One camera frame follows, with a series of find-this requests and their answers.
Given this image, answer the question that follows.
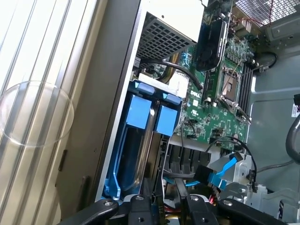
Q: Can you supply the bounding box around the black plastic air shroud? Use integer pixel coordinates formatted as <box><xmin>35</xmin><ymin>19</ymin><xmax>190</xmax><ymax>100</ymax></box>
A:
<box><xmin>167</xmin><ymin>144</ymin><xmax>211</xmax><ymax>175</ymax></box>

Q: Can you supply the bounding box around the silver metal drive cage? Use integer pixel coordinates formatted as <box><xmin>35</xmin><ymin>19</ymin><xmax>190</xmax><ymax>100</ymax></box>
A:
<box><xmin>225</xmin><ymin>152</ymin><xmax>300</xmax><ymax>225</ymax></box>

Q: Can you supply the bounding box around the green motherboard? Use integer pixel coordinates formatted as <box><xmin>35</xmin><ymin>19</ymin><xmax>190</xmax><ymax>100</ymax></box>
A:
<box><xmin>178</xmin><ymin>0</ymin><xmax>261</xmax><ymax>150</ymax></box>

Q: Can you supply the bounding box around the CPU socket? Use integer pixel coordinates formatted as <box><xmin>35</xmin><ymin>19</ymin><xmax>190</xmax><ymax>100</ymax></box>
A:
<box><xmin>217</xmin><ymin>65</ymin><xmax>244</xmax><ymax>99</ymax></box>

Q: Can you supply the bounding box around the silver finned heatsink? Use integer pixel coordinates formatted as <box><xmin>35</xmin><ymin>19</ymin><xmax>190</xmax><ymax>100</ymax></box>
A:
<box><xmin>170</xmin><ymin>71</ymin><xmax>190</xmax><ymax>90</ymax></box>

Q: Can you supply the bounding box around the open grey PC case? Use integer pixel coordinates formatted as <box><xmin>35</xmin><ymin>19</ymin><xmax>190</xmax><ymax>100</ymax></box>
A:
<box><xmin>56</xmin><ymin>0</ymin><xmax>300</xmax><ymax>225</ymax></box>

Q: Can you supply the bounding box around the black graphics card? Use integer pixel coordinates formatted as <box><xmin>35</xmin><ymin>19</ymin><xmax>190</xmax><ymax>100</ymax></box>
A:
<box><xmin>195</xmin><ymin>18</ymin><xmax>229</xmax><ymax>72</ymax></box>

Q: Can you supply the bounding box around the silver power supply unit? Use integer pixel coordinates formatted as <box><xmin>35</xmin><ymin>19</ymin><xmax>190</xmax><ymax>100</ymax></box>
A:
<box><xmin>135</xmin><ymin>0</ymin><xmax>204</xmax><ymax>59</ymax></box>

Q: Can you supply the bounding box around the long black wire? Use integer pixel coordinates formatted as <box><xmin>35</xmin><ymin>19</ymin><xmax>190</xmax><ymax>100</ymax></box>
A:
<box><xmin>206</xmin><ymin>135</ymin><xmax>258</xmax><ymax>188</ymax></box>

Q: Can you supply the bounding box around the black wire angled plug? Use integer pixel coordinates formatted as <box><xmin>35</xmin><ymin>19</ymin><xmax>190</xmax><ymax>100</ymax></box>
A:
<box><xmin>140</xmin><ymin>60</ymin><xmax>203</xmax><ymax>91</ymax></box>

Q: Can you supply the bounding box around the yellow black wire bundle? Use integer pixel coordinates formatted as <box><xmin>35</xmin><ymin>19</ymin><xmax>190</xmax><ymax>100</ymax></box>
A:
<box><xmin>159</xmin><ymin>52</ymin><xmax>181</xmax><ymax>83</ymax></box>

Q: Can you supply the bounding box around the short black loop wire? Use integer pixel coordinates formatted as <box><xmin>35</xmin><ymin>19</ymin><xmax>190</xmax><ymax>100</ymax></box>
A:
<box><xmin>255</xmin><ymin>51</ymin><xmax>278</xmax><ymax>71</ymax></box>

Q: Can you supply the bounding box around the thin red wire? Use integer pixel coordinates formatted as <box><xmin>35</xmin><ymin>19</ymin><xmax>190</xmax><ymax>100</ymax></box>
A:
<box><xmin>243</xmin><ymin>14</ymin><xmax>279</xmax><ymax>26</ymax></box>

